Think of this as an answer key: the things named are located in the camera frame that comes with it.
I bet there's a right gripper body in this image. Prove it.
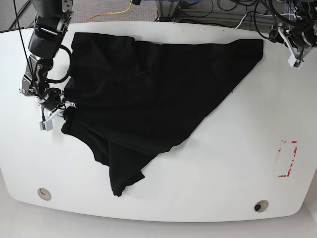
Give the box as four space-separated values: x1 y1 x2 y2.
37 90 64 111

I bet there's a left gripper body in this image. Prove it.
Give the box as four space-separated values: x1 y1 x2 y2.
292 26 317 47

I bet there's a black t-shirt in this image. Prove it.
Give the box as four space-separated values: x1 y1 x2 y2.
61 32 264 196

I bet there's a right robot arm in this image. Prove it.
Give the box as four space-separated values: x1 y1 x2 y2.
19 0 73 113

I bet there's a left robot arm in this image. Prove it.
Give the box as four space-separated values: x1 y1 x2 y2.
268 0 317 52

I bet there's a left table grommet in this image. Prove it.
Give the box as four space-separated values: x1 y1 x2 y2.
37 188 52 201

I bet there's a table grommet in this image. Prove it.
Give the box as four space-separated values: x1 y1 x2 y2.
37 188 52 201
254 200 269 213

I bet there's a red tape rectangle marking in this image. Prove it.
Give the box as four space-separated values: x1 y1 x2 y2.
274 140 298 178

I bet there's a right table grommet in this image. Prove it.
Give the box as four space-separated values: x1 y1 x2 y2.
254 200 269 213

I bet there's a black cable loop left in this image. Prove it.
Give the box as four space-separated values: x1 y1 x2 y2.
47 44 74 84

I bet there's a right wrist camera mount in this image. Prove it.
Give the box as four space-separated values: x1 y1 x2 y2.
40 101 76 131

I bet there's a white cable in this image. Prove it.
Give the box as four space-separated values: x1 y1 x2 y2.
234 12 250 29

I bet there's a yellow cable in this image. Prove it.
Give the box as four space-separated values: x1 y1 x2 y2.
85 0 133 23

